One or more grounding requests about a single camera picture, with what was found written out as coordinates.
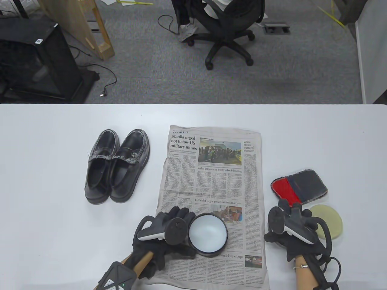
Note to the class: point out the person's right hand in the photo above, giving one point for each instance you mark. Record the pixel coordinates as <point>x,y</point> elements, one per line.
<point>302,247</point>

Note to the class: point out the person's left hand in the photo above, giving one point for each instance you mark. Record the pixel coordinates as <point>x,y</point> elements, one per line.
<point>178,252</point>

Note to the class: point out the black leather care cream tin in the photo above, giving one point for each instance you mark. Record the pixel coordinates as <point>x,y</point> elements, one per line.
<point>208,234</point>

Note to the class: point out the round yellow polishing sponge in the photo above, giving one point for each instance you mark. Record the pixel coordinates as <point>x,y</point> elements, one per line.
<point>332,222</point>

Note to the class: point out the red and grey polishing cloth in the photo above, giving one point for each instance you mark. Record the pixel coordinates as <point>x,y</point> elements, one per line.
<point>302,187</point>

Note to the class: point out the black leather shoe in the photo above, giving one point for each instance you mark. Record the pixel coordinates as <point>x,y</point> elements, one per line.
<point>98,172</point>
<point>127,169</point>

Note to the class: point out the person's right forearm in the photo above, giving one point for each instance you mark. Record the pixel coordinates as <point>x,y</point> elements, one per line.
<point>305,278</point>

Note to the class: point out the black left hand controller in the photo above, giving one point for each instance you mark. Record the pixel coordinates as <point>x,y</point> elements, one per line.
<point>175,232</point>

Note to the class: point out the black hand controller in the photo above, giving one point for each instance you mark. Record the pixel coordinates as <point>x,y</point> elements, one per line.
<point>175,232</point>
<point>276,220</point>

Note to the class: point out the black right hand controller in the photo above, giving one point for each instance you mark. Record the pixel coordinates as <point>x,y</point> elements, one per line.
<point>276,220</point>

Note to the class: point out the newspaper sheet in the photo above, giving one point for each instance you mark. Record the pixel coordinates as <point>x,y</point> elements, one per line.
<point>211,181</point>

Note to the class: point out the white partition panel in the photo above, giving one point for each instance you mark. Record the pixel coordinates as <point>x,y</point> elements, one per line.
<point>373,51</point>

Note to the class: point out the floor socket box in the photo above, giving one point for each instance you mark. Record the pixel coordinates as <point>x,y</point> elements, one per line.
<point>276,28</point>

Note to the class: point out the black swivel office chair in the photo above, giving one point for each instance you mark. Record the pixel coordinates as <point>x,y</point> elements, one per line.
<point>229,33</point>

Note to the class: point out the yellow floor tape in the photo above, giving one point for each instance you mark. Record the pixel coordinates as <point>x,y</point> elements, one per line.
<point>332,16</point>

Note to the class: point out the black cabinet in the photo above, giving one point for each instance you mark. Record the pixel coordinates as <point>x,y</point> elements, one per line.
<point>33,57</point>

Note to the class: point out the wooden frame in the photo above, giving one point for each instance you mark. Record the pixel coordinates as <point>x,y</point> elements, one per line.
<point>75,21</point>

